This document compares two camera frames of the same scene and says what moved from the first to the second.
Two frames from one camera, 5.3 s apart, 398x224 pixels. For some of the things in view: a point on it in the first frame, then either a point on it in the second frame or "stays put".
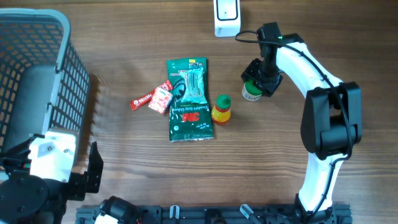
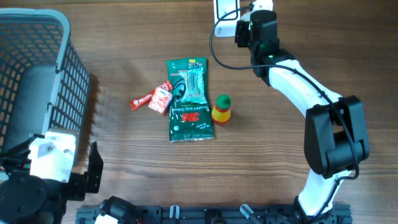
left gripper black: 90,180 stays put
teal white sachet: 194,90 stays put
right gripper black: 268,86 → 240,32
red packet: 161,98 stays put
